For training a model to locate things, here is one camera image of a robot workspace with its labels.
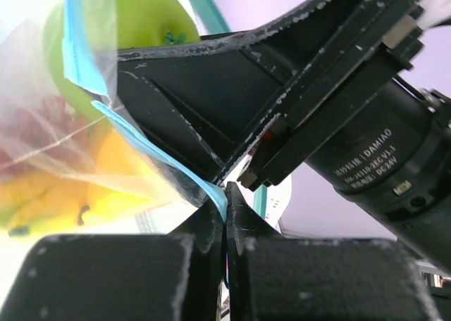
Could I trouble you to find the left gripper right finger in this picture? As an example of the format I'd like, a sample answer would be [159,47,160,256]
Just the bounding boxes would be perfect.
[225,182,442,320]

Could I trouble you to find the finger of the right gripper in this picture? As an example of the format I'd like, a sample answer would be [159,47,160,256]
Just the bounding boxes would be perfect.
[118,35,285,184]

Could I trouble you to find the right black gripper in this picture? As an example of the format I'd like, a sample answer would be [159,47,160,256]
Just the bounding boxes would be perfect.
[199,0,421,190]

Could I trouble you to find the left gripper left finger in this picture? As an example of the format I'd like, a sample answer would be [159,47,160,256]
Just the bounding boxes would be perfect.
[1,201,225,320]

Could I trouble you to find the yellow fake banana bunch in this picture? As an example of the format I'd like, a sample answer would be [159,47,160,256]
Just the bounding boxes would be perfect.
[1,130,167,240]

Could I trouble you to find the green fake apple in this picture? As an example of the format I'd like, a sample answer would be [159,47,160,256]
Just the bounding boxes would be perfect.
[42,0,200,121]

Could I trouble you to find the clear zip top bag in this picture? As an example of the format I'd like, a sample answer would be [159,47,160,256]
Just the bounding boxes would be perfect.
[1,0,227,240]

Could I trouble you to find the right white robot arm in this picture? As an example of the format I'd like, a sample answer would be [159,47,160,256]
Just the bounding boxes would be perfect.
[117,0,450,270]

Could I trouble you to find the red fake grape bunch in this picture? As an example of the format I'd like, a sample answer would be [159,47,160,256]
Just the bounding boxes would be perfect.
[1,96,92,176]

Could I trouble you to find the white perforated plastic basket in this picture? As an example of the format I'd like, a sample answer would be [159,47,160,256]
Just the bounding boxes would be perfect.
[265,176,292,227]

